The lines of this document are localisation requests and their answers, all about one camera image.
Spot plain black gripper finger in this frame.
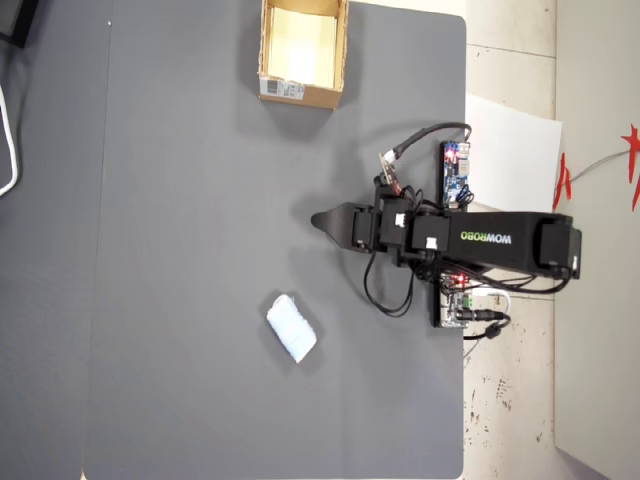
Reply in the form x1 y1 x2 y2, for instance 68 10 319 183
310 202 355 251

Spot white cable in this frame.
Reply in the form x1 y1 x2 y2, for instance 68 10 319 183
469 286 513 321

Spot open brown cardboard box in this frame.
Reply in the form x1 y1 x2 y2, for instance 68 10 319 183
257 0 351 112

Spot white curved tube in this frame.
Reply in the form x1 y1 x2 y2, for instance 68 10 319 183
0 83 22 197

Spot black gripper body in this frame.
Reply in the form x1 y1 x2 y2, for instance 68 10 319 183
350 191 413 267

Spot white paper sheet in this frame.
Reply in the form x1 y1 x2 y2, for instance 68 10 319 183
465 93 564 217

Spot thin black gripper wires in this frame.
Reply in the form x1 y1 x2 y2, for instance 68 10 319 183
363 187 426 318

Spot black power plug cable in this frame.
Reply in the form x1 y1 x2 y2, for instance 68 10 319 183
458 307 513 342

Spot thick black camera cable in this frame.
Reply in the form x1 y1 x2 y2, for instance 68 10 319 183
391 122 475 164

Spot thin black base wires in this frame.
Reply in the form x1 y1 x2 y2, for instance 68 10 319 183
439 264 577 295

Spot black camera circuit board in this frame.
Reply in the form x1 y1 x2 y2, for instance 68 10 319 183
377 149 404 197

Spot black object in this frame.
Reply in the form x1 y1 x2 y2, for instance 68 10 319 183
0 0 35 50

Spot circuit board with red LED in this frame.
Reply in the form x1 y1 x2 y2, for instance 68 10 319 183
437 272 472 330

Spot dark grey table mat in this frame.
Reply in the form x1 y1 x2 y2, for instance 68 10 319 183
81 0 468 480

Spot blue circuit board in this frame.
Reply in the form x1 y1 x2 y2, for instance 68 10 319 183
440 141 473 208

